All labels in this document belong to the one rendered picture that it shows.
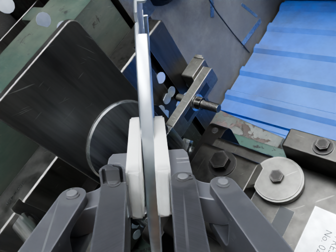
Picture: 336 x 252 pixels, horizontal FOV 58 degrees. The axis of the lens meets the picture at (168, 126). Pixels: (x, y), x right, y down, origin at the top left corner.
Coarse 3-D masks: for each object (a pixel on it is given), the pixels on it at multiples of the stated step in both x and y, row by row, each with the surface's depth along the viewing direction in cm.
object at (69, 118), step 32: (64, 32) 34; (32, 64) 33; (64, 64) 35; (96, 64) 38; (0, 96) 32; (32, 96) 34; (64, 96) 36; (96, 96) 40; (128, 96) 44; (32, 128) 35; (64, 128) 37; (96, 128) 40; (128, 128) 45; (64, 160) 39; (96, 160) 42
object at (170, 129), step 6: (168, 126) 53; (168, 132) 52; (174, 132) 53; (168, 138) 53; (174, 138) 54; (180, 138) 55; (168, 144) 53; (174, 144) 54; (180, 144) 56; (144, 192) 52; (144, 198) 52; (144, 204) 53
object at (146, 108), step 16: (144, 0) 19; (144, 16) 39; (144, 32) 41; (144, 48) 18; (144, 64) 18; (144, 80) 18; (144, 96) 18; (144, 112) 18; (144, 128) 18; (144, 144) 18; (144, 160) 18; (144, 176) 19; (160, 224) 37; (160, 240) 21
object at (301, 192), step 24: (216, 144) 42; (192, 168) 38; (216, 168) 36; (240, 168) 35; (264, 168) 36; (288, 168) 35; (264, 192) 34; (288, 192) 33; (312, 192) 33; (288, 216) 33; (312, 216) 32; (216, 240) 33; (288, 240) 32; (312, 240) 31
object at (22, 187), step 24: (120, 48) 55; (168, 48) 57; (168, 72) 59; (192, 120) 72; (192, 144) 72; (24, 168) 48; (48, 168) 46; (72, 168) 49; (24, 192) 45; (48, 192) 47; (0, 216) 45; (0, 240) 43
